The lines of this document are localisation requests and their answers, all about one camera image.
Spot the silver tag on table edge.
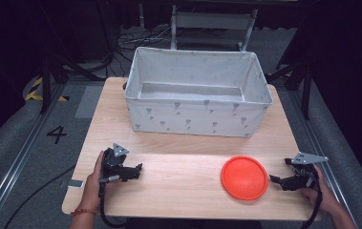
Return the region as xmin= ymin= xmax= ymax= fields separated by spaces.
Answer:
xmin=60 ymin=178 xmax=85 ymax=190

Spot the person's right hand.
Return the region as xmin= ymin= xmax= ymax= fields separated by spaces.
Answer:
xmin=300 ymin=163 xmax=343 ymax=218

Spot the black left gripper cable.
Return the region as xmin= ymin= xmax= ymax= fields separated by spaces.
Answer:
xmin=97 ymin=181 xmax=129 ymax=229

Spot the person's left hand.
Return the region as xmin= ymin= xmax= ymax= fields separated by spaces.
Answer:
xmin=80 ymin=150 xmax=107 ymax=215

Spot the bundle of floor cables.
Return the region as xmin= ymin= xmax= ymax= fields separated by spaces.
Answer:
xmin=114 ymin=24 xmax=174 ymax=77

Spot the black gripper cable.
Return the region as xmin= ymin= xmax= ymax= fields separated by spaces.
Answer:
xmin=97 ymin=181 xmax=129 ymax=229
xmin=300 ymin=177 xmax=326 ymax=229

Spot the thin black floor cable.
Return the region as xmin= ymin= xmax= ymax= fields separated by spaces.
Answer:
xmin=11 ymin=163 xmax=77 ymax=229

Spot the metal floor rail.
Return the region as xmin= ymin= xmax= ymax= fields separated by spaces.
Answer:
xmin=0 ymin=83 xmax=68 ymax=229
xmin=287 ymin=89 xmax=358 ymax=227

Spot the grey metal frame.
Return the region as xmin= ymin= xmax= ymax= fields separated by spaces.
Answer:
xmin=169 ymin=4 xmax=260 ymax=52

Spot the orange round disc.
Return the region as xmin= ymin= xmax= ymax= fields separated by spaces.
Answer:
xmin=220 ymin=155 xmax=269 ymax=201

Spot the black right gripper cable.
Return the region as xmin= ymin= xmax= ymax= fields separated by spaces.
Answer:
xmin=300 ymin=177 xmax=326 ymax=229

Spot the black tripod stand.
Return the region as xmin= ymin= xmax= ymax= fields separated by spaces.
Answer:
xmin=266 ymin=47 xmax=317 ymax=121
xmin=36 ymin=0 xmax=110 ymax=115

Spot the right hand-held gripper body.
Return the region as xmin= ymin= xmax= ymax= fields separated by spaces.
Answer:
xmin=283 ymin=152 xmax=330 ymax=192

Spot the grey fabric storage box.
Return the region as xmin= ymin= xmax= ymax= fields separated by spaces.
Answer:
xmin=124 ymin=46 xmax=274 ymax=138

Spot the red string bracelet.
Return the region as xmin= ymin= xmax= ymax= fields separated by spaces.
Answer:
xmin=70 ymin=207 xmax=98 ymax=218

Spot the yellow black floor tape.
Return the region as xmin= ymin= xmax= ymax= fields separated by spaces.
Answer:
xmin=24 ymin=76 xmax=71 ymax=103

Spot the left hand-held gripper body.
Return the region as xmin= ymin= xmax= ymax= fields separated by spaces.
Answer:
xmin=99 ymin=142 xmax=133 ymax=184

